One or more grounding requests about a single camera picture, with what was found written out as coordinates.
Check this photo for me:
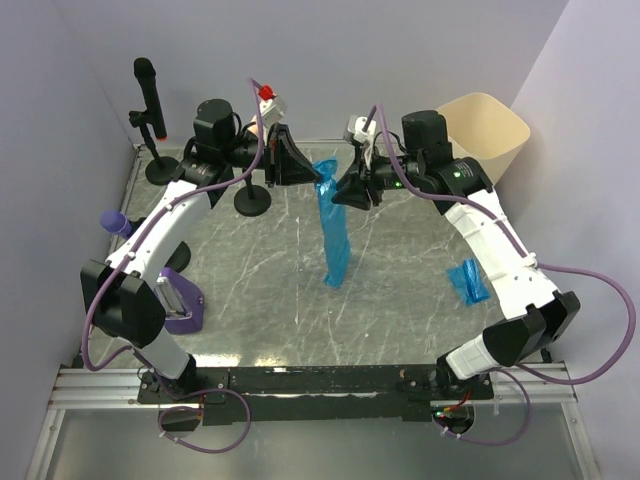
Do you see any purple wedge holder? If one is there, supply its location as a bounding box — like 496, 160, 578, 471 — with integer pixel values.
154, 267, 204, 335

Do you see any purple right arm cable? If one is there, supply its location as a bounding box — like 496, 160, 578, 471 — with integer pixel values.
367, 103, 637, 447

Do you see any peach pink microphone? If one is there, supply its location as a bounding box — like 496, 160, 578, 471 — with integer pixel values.
246, 115, 259, 136

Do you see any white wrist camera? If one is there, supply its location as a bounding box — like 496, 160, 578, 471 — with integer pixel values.
258, 84, 288, 127
343, 115, 377, 147

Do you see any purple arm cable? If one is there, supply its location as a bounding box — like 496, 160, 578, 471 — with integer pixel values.
367, 103, 637, 447
79, 77, 274, 454

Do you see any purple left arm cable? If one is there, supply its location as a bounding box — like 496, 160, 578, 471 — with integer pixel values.
79, 77, 274, 454

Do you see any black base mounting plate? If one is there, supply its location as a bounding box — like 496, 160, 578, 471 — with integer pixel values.
137, 364, 494, 426

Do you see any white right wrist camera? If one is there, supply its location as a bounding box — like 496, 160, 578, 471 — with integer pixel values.
343, 115, 377, 147

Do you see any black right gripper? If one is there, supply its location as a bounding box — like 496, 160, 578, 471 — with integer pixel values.
331, 143, 424, 212

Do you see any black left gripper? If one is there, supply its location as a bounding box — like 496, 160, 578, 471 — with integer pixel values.
223, 123, 323, 189

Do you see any aluminium rail frame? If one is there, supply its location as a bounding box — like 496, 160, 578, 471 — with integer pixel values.
47, 367, 577, 410

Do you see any purple microphone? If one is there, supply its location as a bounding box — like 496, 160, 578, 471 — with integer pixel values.
100, 210, 133, 239

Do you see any blue plastic trash bag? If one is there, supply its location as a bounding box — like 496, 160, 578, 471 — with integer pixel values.
313, 157, 351, 288

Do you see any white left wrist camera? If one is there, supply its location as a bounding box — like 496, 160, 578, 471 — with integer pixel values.
258, 84, 288, 127

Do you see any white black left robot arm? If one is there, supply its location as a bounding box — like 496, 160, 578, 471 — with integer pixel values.
80, 93, 320, 402

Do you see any cream plastic trash bin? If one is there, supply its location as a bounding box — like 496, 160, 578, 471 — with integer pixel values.
437, 93, 531, 184

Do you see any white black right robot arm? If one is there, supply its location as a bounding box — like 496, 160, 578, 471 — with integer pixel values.
332, 110, 580, 399

